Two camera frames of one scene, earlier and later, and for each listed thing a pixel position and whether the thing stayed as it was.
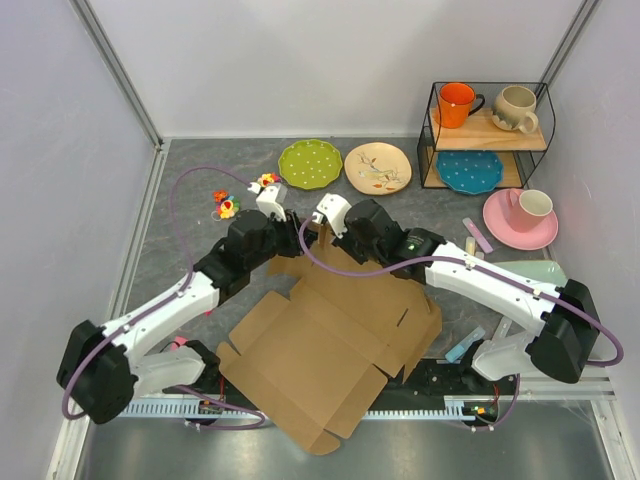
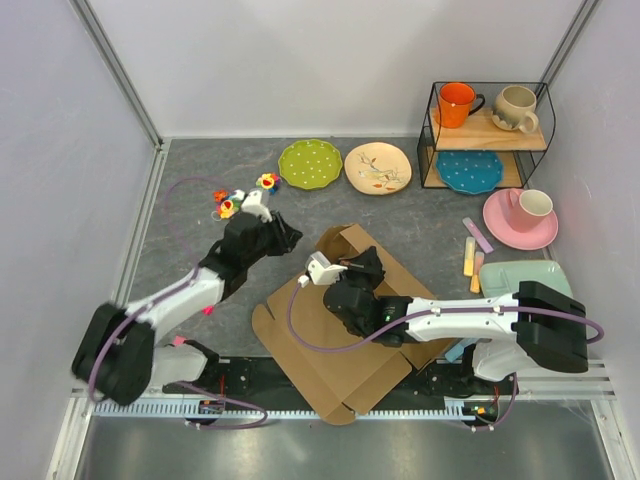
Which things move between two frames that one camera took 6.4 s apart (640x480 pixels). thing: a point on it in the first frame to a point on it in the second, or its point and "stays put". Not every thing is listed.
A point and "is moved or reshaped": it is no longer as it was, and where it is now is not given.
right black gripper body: (361, 253) to (356, 279)
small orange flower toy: (219, 195) stays put
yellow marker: (470, 245) stays put
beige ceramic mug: (512, 105) stays put
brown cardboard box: (321, 347) is moved or reshaped
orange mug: (456, 102) stays put
